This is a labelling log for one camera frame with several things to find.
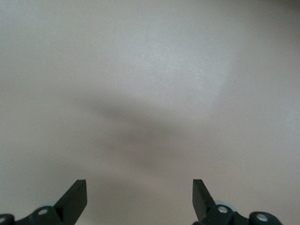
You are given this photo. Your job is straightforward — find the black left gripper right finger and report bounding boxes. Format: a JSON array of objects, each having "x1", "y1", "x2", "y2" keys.
[{"x1": 192, "y1": 179, "x2": 282, "y2": 225}]

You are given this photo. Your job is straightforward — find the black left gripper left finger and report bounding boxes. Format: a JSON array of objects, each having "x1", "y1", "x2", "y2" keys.
[{"x1": 0, "y1": 179, "x2": 88, "y2": 225}]

